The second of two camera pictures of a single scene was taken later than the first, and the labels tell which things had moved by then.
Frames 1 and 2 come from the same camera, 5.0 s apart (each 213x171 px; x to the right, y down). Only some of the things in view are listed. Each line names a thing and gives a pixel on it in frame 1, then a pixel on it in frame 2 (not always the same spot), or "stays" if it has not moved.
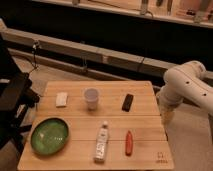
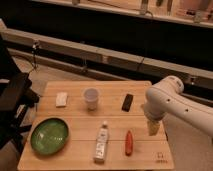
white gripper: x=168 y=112 → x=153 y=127
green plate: x=49 y=136 stays
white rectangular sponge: x=61 y=99 stays
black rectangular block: x=127 y=102 stays
